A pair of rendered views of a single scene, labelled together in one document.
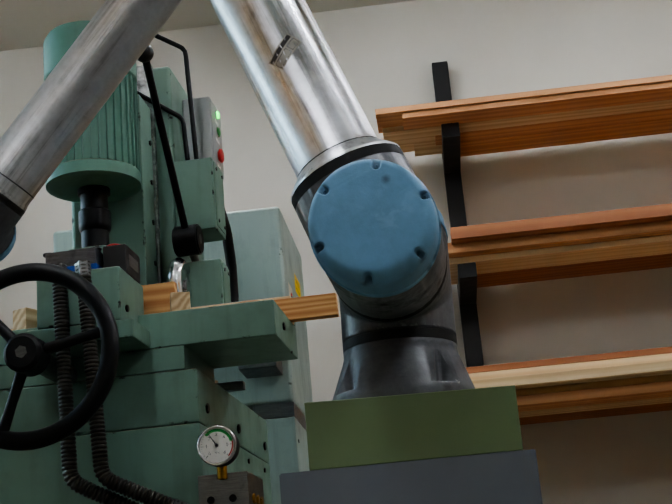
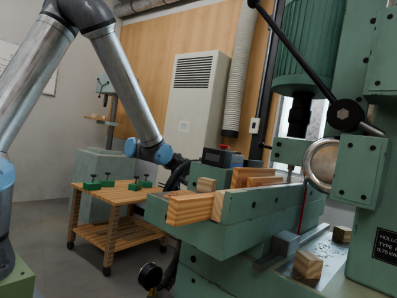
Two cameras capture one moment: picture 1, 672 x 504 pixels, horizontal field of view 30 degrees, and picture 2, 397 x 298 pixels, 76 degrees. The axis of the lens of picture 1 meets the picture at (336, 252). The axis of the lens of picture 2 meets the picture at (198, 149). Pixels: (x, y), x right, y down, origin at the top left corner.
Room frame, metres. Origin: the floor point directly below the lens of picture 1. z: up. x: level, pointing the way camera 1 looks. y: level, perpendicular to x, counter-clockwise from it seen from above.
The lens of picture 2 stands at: (2.37, -0.29, 1.03)
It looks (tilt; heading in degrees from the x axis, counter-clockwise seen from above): 3 degrees down; 124
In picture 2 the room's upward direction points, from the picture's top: 9 degrees clockwise
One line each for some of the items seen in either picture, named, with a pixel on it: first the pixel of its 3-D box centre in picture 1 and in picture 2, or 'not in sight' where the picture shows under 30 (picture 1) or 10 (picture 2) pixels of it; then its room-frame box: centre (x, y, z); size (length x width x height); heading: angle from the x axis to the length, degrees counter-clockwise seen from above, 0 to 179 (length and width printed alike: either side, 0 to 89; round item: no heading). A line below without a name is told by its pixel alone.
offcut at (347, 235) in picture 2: not in sight; (343, 233); (2.34, 0.59, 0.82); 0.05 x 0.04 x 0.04; 56
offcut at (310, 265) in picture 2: not in sight; (308, 264); (2.30, 0.27, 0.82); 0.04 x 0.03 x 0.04; 137
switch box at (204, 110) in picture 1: (203, 140); not in sight; (2.50, 0.26, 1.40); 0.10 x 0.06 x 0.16; 173
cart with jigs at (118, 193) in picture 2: not in sight; (123, 213); (0.78, 1.15, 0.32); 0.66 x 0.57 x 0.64; 88
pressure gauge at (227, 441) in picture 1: (219, 452); (150, 280); (1.96, 0.21, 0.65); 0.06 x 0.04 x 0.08; 83
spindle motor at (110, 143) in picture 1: (91, 113); (313, 36); (2.20, 0.44, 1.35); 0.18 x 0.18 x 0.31
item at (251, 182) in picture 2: not in sight; (265, 187); (2.15, 0.39, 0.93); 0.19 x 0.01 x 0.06; 83
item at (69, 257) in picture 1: (93, 264); (221, 156); (2.00, 0.41, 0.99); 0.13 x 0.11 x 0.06; 83
